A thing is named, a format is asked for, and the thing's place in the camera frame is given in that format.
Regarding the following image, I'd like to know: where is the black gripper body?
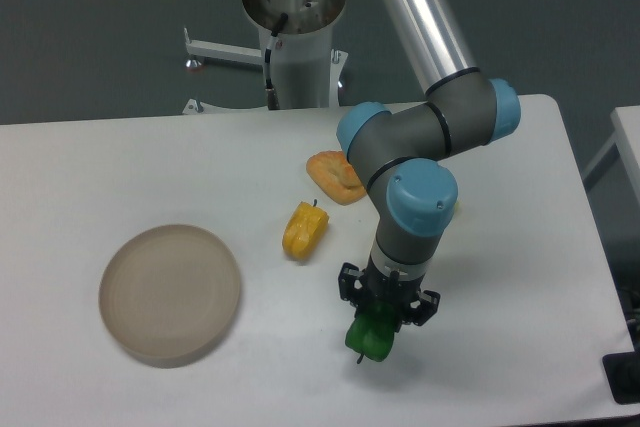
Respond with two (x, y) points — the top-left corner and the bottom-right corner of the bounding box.
(365, 265), (419, 310)

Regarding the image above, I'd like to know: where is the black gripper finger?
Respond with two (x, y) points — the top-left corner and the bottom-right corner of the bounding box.
(338, 262), (369, 318)
(394, 288), (441, 333)

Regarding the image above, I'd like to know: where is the green toy bell pepper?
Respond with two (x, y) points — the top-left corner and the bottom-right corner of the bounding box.
(345, 301), (397, 363)

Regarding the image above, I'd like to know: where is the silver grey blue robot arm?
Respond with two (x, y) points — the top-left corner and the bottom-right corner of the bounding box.
(242, 0), (521, 332)

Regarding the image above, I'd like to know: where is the yellow toy bell pepper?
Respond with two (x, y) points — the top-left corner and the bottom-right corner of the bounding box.
(281, 201), (330, 261)

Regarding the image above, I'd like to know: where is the orange toy pastry bread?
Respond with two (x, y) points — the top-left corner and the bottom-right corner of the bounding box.
(306, 151), (366, 205)

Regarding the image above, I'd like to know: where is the beige round plate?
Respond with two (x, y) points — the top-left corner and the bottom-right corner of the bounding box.
(98, 224), (242, 368)

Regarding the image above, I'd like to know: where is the black device at table edge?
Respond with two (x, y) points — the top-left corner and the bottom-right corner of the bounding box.
(602, 351), (639, 405)

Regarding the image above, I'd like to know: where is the white side table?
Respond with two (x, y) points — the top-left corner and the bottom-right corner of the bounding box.
(581, 105), (640, 199)

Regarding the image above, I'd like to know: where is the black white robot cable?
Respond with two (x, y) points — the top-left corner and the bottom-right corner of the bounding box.
(263, 11), (289, 111)

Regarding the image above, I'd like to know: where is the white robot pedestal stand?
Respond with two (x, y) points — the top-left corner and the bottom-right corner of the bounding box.
(184, 0), (348, 110)

